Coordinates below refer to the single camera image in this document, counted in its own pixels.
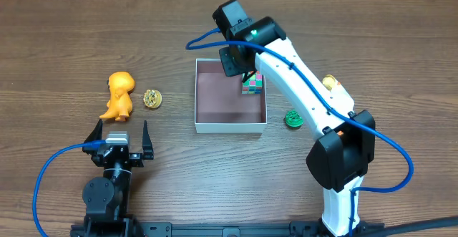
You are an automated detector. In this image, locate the blue right cable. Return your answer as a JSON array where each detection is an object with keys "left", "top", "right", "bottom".
[{"left": 185, "top": 27, "right": 415, "bottom": 237}]

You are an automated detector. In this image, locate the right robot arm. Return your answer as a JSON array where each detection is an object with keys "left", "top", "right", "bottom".
[{"left": 214, "top": 16, "right": 375, "bottom": 236}]

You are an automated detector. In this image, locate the blue cable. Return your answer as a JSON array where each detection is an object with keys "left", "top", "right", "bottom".
[
  {"left": 185, "top": 27, "right": 415, "bottom": 237},
  {"left": 31, "top": 140, "right": 107, "bottom": 237}
]

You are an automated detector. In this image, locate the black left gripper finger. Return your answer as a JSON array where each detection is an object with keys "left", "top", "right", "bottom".
[
  {"left": 142, "top": 120, "right": 154, "bottom": 160},
  {"left": 82, "top": 119, "right": 103, "bottom": 155}
]

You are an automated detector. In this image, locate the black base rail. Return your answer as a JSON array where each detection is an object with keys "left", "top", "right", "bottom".
[{"left": 69, "top": 221, "right": 386, "bottom": 237}]

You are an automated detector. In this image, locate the thick black cable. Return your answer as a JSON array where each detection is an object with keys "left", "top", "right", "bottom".
[{"left": 352, "top": 216, "right": 458, "bottom": 237}]

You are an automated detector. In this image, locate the white plush duck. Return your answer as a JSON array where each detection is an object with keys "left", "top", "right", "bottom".
[{"left": 322, "top": 74, "right": 354, "bottom": 111}]

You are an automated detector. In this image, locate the orange dinosaur toy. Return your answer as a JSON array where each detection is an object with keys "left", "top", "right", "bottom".
[{"left": 99, "top": 72, "right": 135, "bottom": 122}]

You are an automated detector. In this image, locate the white box pink interior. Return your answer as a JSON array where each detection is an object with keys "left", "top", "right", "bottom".
[{"left": 194, "top": 59, "right": 267, "bottom": 134}]

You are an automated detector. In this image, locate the gold lattice wheel toy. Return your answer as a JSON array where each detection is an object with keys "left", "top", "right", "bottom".
[{"left": 143, "top": 90, "right": 162, "bottom": 109}]

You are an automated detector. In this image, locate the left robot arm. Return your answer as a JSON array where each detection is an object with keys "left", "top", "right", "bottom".
[{"left": 70, "top": 120, "right": 154, "bottom": 237}]

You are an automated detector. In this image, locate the multicoloured puzzle cube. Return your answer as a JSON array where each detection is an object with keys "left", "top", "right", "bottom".
[{"left": 242, "top": 72, "right": 263, "bottom": 95}]

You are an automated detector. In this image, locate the blue left cable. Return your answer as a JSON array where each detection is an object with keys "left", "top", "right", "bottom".
[{"left": 31, "top": 140, "right": 107, "bottom": 237}]

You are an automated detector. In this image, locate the green lattice wheel toy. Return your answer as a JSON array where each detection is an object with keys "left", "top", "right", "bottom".
[{"left": 284, "top": 109, "right": 304, "bottom": 129}]

